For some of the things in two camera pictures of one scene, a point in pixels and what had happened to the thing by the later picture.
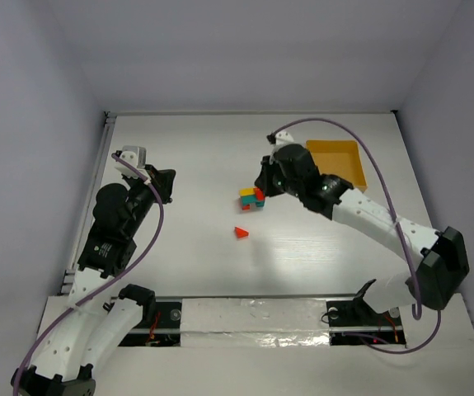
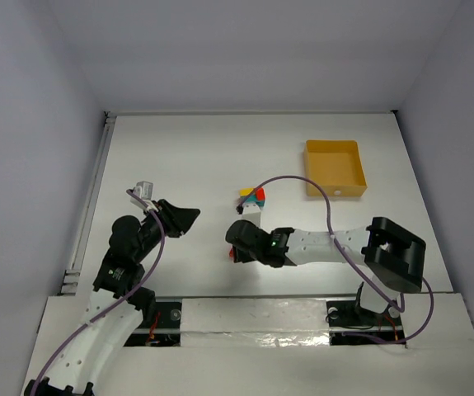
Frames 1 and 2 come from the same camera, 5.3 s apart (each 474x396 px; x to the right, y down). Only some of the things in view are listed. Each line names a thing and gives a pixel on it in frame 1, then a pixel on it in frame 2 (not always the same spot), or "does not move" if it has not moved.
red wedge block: x=259 y=194 does not move
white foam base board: x=280 y=345 does not move
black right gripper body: x=269 y=177 -> x=240 y=253
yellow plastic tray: x=340 y=158 does not move
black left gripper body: x=157 y=181 -> x=165 y=217
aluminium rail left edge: x=68 y=279 does not move
